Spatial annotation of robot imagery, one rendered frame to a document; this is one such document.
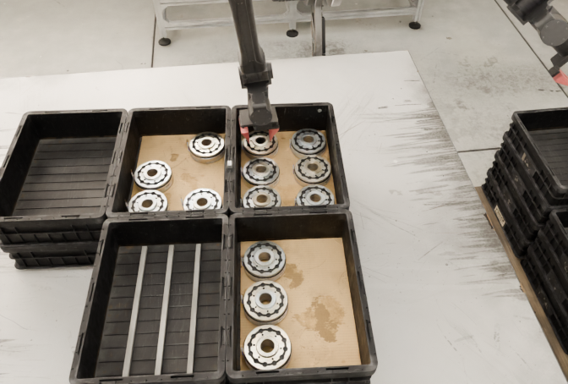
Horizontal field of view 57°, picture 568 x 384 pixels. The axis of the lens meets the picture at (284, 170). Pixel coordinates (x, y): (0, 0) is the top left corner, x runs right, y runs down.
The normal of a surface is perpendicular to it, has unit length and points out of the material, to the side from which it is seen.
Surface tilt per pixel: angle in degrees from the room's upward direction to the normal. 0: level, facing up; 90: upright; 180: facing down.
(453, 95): 0
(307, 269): 0
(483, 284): 0
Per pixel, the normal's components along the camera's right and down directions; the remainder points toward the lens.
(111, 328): 0.00, -0.67
